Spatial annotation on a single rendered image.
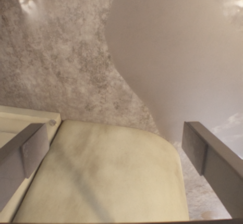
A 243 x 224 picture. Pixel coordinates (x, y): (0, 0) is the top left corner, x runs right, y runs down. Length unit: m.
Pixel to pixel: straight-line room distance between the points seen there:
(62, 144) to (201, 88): 0.69
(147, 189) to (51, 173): 0.41
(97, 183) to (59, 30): 0.63
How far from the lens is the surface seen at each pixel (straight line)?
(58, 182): 0.82
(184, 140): 0.16
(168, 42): 0.71
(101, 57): 0.74
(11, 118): 1.13
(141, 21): 0.68
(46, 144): 0.17
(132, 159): 0.86
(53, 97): 0.95
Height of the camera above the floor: 0.66
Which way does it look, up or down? 50 degrees down
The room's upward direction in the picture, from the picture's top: 170 degrees counter-clockwise
